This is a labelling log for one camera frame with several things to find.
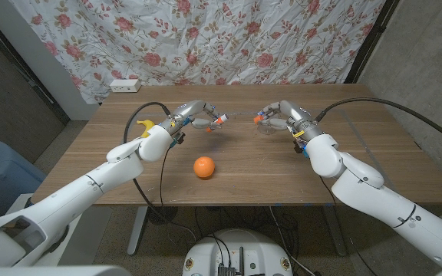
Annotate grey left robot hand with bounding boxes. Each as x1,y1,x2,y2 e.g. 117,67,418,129
158,99,223,136

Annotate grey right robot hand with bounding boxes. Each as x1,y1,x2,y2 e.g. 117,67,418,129
254,100,325,143

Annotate clear glass jar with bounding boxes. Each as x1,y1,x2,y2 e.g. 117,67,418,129
258,109,282,136

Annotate yellow toy banana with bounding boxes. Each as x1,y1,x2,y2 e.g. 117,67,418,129
136,119,156,138

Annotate orange fruit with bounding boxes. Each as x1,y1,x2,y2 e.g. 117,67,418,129
193,156,216,179

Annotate white power strip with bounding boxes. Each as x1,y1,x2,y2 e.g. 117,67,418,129
109,78,142,94

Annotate floral backdrop cloth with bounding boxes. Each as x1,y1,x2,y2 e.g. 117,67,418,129
12,0,387,105

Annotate black backdrop stand pole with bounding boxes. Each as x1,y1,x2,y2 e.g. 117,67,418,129
344,0,401,84

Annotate black round floor base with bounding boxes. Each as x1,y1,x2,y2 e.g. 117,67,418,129
147,205,179,225

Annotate grey table leg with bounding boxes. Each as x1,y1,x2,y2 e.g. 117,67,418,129
322,205,348,257

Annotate white table leg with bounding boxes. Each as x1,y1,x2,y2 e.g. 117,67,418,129
127,205,149,257

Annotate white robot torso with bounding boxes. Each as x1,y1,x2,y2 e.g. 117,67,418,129
182,228,294,276

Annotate blue plastic bin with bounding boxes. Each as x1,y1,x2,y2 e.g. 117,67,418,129
0,140,48,215

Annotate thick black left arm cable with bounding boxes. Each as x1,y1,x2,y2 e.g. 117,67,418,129
123,101,197,242

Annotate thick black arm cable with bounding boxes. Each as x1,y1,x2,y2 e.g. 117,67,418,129
315,97,442,150
123,101,197,242

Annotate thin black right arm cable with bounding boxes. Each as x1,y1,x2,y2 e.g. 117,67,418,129
318,176,379,276

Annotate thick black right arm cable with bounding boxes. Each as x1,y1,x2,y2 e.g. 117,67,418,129
315,97,442,150

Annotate white floor cable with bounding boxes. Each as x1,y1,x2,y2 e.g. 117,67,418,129
269,206,316,276

